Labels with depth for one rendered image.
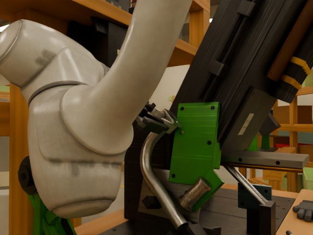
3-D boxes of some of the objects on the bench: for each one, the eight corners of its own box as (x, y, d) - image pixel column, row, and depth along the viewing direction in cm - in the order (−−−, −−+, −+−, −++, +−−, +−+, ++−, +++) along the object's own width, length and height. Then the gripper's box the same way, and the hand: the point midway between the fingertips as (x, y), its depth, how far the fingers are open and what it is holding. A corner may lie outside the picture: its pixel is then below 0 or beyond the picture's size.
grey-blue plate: (272, 235, 77) (272, 185, 77) (271, 238, 75) (270, 187, 76) (239, 228, 82) (239, 181, 83) (237, 230, 81) (237, 183, 81)
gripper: (138, 107, 48) (195, 137, 67) (106, 57, 57) (165, 95, 76) (110, 135, 50) (173, 156, 69) (84, 82, 59) (146, 114, 78)
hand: (162, 121), depth 70 cm, fingers closed on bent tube, 3 cm apart
